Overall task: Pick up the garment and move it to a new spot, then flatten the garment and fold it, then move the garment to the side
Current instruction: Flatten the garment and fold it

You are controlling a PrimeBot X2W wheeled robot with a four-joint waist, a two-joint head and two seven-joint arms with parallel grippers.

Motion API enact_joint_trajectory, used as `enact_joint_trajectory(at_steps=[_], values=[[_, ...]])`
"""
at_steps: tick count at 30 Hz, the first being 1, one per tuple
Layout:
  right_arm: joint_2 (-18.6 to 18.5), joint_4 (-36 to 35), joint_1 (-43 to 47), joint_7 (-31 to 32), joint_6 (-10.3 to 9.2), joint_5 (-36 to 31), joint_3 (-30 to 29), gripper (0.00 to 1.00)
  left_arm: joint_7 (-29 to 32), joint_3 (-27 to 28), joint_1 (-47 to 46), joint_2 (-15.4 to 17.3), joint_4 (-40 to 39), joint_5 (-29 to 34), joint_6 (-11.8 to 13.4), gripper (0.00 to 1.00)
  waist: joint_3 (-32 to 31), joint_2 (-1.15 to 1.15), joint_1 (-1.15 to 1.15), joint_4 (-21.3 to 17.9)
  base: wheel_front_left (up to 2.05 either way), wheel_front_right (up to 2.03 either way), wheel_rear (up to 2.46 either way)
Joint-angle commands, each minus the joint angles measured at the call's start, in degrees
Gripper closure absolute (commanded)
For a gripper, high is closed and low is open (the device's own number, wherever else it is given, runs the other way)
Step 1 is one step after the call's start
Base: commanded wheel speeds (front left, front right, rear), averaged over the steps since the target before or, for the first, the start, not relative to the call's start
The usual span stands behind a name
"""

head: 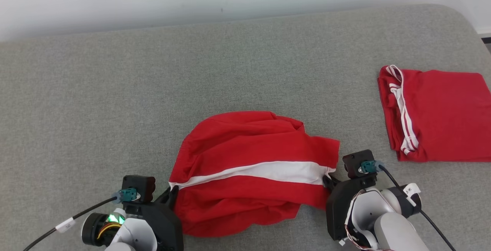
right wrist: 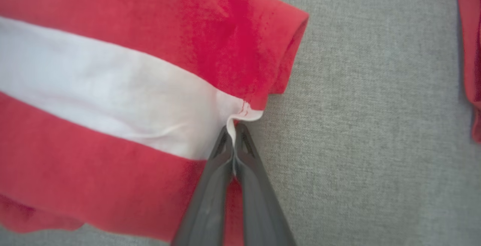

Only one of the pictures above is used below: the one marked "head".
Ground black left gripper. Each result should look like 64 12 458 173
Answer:
126 185 184 251

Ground grey fabric sofa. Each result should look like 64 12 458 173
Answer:
0 4 491 251

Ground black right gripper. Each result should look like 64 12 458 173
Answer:
322 173 378 241

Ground red garment with thin white stripes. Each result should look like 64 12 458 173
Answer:
377 64 491 163

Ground red garment with wide white band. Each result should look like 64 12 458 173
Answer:
169 111 341 238

